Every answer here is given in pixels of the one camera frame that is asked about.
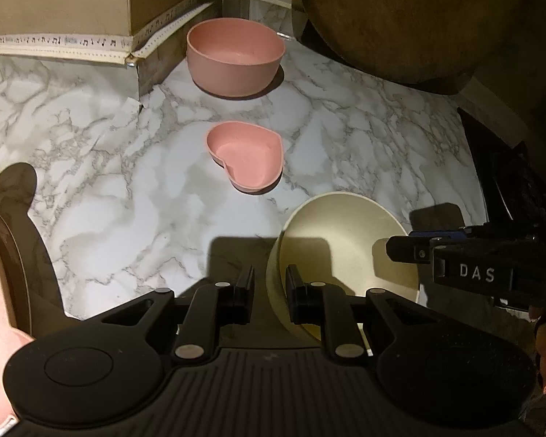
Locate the cream round bowl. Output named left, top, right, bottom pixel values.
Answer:
left=266, top=192, right=419, bottom=342

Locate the small pink heart bowl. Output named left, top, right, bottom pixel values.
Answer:
left=206, top=121, right=284, bottom=194

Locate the round pink bowl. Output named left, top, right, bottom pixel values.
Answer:
left=186, top=18, right=286, bottom=98

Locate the round wooden cutting board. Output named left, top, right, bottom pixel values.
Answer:
left=302, top=0, right=521, bottom=85

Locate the beige cabinet with trim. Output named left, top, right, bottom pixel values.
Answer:
left=0, top=0, right=220, bottom=94

